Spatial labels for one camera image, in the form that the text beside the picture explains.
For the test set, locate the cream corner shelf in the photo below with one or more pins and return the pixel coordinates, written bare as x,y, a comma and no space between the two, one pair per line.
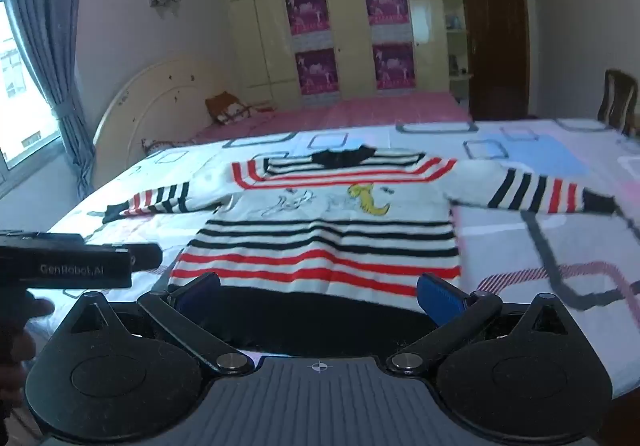
452,26

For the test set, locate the brown and white pillow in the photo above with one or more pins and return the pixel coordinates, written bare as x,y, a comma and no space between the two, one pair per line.
165,144

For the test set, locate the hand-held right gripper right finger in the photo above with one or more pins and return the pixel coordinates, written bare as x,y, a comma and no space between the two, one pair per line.
440,296

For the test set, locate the white patterned bed sheet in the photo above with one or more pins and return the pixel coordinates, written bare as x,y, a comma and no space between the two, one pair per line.
525,206

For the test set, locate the person's left hand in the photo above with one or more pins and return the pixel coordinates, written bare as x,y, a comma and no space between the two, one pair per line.
22,336

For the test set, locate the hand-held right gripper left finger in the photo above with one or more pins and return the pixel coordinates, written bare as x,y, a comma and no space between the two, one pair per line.
197,293

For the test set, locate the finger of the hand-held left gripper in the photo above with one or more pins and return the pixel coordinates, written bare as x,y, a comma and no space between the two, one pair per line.
146,257

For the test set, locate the orange and white pillow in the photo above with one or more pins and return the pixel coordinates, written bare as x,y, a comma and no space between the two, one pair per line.
227,107

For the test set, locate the window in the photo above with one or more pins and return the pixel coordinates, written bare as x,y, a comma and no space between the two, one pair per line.
20,91

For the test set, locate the cream rounded headboard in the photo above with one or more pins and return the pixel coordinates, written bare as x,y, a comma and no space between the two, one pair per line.
150,101

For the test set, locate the wooden chair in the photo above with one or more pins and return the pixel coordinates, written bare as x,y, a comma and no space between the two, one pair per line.
617,99

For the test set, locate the pink bed sheet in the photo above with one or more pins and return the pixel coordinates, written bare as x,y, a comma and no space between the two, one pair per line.
350,114

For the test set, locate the striped knit sweater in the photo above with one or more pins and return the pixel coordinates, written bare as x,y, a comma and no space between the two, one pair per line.
320,226

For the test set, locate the purple wall poster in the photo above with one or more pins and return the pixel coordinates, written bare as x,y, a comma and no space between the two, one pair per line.
307,11
385,4
394,66
317,72

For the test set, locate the grey curtain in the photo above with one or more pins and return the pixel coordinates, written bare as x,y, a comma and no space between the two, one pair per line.
55,41

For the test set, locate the brown wooden door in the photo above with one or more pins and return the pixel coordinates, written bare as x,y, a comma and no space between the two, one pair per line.
495,36

